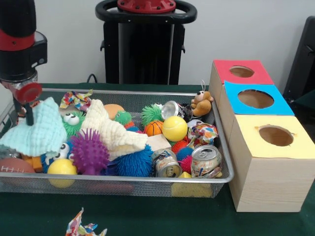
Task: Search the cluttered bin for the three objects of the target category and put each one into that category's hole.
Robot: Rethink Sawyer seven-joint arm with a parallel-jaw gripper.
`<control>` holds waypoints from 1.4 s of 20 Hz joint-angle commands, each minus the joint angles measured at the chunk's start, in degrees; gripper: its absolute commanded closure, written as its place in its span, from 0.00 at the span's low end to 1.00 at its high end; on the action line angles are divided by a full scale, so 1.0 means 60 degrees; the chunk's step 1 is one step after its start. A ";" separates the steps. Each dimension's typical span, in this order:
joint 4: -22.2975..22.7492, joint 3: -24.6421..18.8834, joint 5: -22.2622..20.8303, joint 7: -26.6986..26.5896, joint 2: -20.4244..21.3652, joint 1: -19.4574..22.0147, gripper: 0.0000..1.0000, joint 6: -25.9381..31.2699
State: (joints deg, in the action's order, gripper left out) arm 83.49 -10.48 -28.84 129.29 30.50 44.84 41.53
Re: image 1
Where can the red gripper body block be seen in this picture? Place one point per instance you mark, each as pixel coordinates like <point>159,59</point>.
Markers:
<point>27,92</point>

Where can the clear mesh bin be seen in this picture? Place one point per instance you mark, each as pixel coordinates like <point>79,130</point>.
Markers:
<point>123,189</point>

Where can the black office chair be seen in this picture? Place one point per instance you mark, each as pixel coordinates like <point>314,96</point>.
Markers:
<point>302,64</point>

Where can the small orange basketball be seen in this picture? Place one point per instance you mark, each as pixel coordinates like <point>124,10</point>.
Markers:
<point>153,129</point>

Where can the small brown football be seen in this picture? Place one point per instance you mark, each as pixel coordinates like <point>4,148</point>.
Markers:
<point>15,165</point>

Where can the green fuzzy toy with eyes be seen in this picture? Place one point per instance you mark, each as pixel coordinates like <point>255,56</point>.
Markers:
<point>73,123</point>

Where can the wooden box with three holes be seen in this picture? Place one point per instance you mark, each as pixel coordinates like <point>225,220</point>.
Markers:
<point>270,182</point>

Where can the cream knitted cloth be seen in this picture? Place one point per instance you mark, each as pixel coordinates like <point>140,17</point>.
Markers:
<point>110,130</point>

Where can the yellow tennis ball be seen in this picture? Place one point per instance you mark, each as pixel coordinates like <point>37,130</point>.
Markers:
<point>174,129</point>

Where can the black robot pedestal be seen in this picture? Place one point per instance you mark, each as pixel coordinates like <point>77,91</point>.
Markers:
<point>142,54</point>

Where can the plain yellow ball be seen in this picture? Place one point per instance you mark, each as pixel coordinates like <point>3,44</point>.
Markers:
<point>62,168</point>

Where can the mint green knitted cloth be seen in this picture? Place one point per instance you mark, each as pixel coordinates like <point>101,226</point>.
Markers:
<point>37,135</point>

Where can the dark green table cloth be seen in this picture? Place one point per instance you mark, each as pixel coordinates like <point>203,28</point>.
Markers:
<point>147,216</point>

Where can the purple spiky ball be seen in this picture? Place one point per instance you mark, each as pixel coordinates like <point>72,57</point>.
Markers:
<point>90,152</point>

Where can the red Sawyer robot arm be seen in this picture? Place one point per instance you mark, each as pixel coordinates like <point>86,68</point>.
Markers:
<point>17,49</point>

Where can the colourful polka dot cloth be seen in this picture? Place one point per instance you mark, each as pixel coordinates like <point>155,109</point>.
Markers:
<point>76,100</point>

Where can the colourful patchwork cloth scrap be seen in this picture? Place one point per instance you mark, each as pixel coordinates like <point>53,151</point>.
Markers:
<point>86,227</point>

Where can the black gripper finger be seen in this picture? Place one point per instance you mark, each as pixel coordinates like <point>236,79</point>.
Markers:
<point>16,107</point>
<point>29,113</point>

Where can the silver drink can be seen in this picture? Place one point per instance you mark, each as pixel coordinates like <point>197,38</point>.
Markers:
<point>205,161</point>

